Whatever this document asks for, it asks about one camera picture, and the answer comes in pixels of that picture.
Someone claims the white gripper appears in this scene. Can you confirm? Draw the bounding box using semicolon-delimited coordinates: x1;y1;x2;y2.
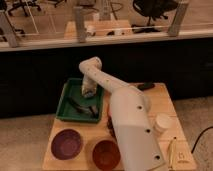
81;76;97;98

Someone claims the black small object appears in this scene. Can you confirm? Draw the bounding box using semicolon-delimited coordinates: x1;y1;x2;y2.
137;82;155;91

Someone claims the dark grape bunch toy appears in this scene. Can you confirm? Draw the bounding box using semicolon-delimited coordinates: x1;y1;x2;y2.
107;117;116;139

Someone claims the red-brown bowl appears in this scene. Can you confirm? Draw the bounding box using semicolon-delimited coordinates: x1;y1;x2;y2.
92;140;120;171

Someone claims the black office chair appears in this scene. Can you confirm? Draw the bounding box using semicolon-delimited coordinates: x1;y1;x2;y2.
131;0;178;34

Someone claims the office chair base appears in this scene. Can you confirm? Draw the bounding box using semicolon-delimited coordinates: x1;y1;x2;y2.
8;0;41;16

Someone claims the yellow banana toy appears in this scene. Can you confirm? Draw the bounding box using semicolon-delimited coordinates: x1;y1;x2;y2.
167;137;177;171

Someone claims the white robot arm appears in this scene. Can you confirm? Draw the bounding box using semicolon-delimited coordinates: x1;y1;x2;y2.
79;57;168;171

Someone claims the green plastic tray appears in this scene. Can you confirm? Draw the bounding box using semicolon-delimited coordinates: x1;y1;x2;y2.
56;78;104;123

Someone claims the black cable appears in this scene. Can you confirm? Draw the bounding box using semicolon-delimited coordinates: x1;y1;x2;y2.
191;125;213;155

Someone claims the white paper cup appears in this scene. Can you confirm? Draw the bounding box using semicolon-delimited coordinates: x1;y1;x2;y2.
153;113;172;135

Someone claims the purple bowl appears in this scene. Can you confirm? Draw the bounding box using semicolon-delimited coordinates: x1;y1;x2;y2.
51;129;83;160

